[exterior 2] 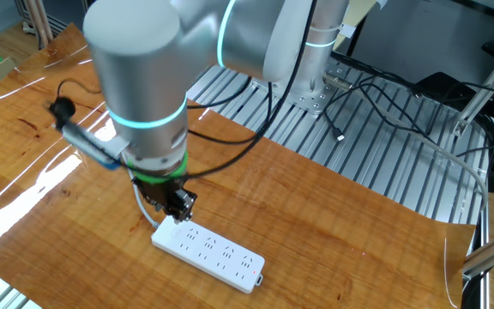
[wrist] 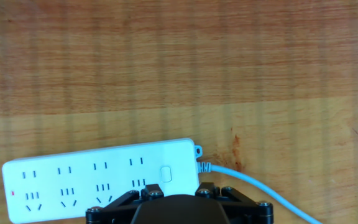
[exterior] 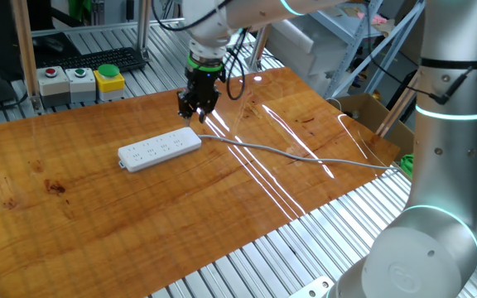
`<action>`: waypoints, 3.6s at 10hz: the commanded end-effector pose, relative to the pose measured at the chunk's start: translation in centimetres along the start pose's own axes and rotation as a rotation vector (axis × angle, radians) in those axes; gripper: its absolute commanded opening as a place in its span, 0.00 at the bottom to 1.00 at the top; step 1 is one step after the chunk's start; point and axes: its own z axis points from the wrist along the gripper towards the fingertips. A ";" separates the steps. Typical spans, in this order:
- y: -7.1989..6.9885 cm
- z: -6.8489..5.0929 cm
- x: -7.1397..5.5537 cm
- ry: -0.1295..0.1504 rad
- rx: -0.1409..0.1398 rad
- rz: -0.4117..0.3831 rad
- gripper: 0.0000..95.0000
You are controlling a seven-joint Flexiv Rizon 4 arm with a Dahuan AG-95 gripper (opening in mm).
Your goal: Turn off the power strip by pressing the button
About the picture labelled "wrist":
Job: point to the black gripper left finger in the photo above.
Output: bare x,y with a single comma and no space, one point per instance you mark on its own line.
117,207

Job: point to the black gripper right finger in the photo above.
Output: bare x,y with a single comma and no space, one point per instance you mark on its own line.
244,205

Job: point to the white power strip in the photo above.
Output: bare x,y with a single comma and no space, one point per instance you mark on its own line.
73,177

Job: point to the glossy wooden board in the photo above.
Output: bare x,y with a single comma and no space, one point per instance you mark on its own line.
179,62

